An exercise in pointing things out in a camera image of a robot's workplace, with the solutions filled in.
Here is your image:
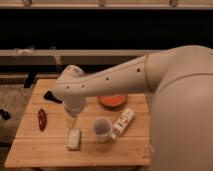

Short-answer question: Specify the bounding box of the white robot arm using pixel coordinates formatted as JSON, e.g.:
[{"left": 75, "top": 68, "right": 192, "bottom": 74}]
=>
[{"left": 53, "top": 45, "right": 213, "bottom": 171}]

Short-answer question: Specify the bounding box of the white rectangular sponge block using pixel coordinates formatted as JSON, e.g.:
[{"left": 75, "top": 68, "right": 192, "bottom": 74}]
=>
[{"left": 67, "top": 129, "right": 81, "bottom": 150}]

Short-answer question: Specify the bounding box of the white plastic cup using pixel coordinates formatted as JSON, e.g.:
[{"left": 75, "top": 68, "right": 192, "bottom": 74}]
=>
[{"left": 92, "top": 117, "right": 112, "bottom": 143}]

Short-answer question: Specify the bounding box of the dark red chili pepper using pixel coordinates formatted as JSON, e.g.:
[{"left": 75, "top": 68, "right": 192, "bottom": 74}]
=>
[{"left": 38, "top": 108, "right": 46, "bottom": 131}]

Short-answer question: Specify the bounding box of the black rectangular phone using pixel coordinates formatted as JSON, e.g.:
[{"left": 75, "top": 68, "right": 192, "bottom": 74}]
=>
[{"left": 44, "top": 91, "right": 61, "bottom": 104}]

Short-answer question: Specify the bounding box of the orange round bowl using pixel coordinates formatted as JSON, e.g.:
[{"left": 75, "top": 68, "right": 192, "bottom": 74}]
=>
[{"left": 97, "top": 95, "right": 127, "bottom": 107}]

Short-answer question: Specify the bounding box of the white labelled bottle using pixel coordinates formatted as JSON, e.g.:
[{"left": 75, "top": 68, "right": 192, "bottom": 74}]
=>
[{"left": 109, "top": 108, "right": 135, "bottom": 143}]

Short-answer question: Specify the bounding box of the black object on floor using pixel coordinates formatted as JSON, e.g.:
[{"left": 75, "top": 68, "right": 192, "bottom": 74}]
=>
[{"left": 0, "top": 109, "right": 11, "bottom": 120}]

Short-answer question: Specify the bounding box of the long grey rail shelf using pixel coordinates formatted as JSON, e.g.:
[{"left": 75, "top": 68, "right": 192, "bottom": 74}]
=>
[{"left": 0, "top": 50, "right": 153, "bottom": 66}]

